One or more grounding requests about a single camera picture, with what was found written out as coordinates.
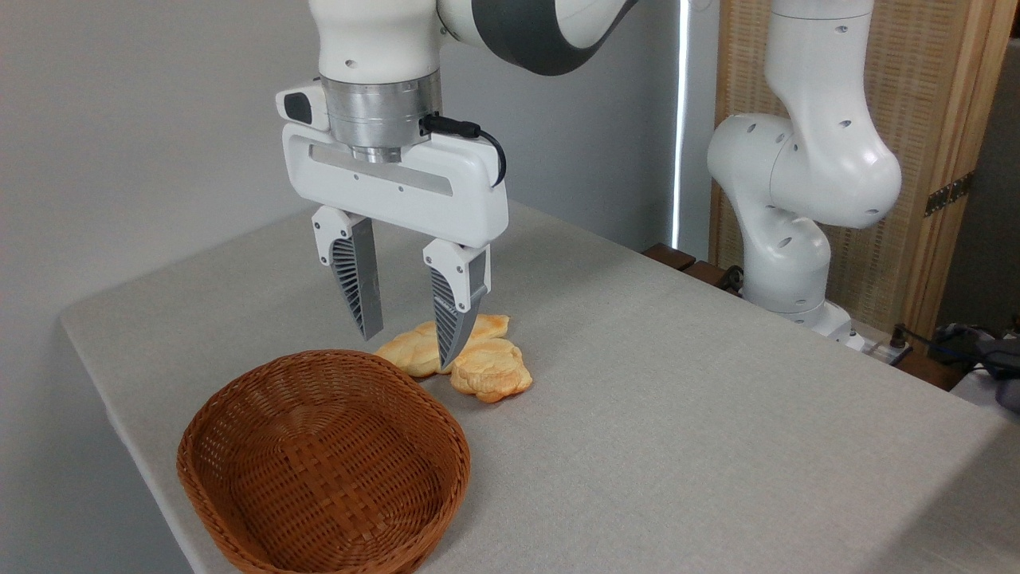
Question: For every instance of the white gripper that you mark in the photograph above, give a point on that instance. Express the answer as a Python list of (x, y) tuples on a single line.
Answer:
[(470, 187)]

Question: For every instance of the round golden bread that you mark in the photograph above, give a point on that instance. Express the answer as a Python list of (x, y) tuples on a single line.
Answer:
[(494, 371)]

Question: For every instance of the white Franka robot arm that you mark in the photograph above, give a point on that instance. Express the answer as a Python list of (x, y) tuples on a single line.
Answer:
[(829, 159)]

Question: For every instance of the long golden braided bread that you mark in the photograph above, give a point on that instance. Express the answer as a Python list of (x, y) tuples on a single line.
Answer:
[(410, 355)]

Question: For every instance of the brown woven wicker basket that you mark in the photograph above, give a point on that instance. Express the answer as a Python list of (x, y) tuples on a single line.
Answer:
[(319, 470)]

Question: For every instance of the dark brown wooden slat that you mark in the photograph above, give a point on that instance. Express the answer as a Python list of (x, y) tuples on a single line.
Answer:
[(705, 273), (668, 256)]

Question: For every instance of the metal screen hinge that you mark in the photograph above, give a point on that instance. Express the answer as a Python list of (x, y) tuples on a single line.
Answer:
[(947, 194)]

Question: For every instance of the wood framed rattan screen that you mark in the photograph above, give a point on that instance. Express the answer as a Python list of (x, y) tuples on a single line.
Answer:
[(932, 96)]

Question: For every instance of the dark grey bag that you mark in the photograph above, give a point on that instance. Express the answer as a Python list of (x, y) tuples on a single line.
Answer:
[(1000, 359)]

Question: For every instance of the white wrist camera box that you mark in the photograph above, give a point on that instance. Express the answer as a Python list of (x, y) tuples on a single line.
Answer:
[(307, 105)]

